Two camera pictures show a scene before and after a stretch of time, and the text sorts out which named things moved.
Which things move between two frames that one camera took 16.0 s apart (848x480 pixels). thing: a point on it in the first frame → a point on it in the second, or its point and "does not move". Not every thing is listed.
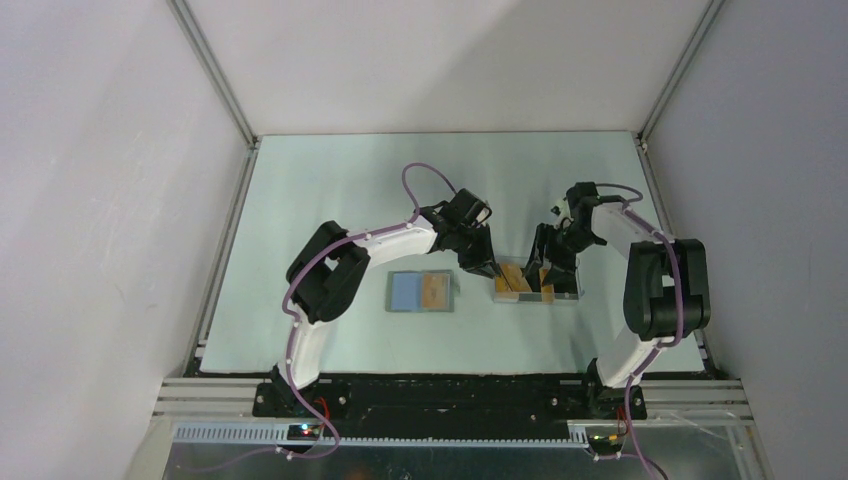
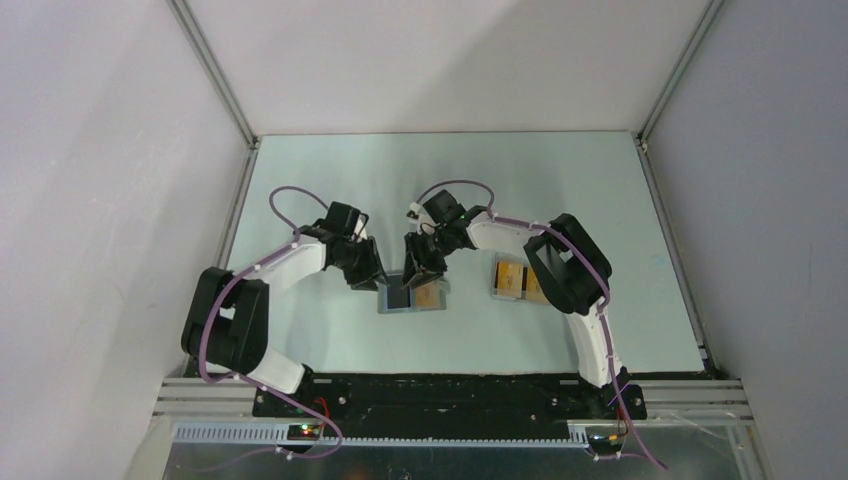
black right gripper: (559, 266) → (417, 261)
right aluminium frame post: (678, 72) does not move
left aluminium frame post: (193, 29) does not move
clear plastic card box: (511, 285) does not move
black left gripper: (485, 256) → (371, 272)
